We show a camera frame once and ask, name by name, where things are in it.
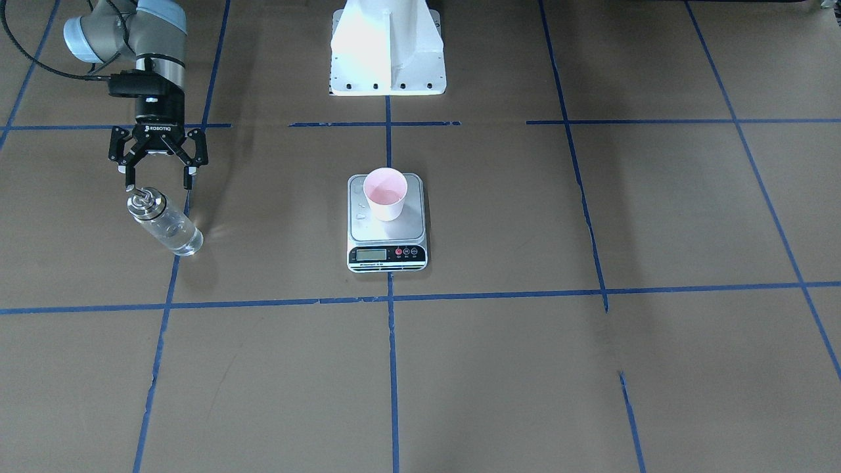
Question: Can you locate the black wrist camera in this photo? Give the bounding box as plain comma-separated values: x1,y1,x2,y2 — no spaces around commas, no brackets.
108,70,176,98

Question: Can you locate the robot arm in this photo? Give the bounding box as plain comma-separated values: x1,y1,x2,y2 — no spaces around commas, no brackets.
63,1,208,191

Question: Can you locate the glass sauce bottle metal spout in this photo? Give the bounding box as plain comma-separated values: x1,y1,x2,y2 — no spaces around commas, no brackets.
126,186,204,257

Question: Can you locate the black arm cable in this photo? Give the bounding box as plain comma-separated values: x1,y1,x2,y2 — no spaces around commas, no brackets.
0,0,132,82

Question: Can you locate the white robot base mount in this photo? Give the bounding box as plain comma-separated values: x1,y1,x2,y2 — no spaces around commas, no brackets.
329,1,447,97

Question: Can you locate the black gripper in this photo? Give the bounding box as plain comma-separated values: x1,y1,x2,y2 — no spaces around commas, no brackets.
108,96,208,191

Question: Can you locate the pink plastic cup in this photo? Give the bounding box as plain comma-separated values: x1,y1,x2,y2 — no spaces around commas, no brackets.
363,168,408,221

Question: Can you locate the silver digital kitchen scale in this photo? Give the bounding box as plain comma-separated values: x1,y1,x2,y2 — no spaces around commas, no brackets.
346,173,429,273

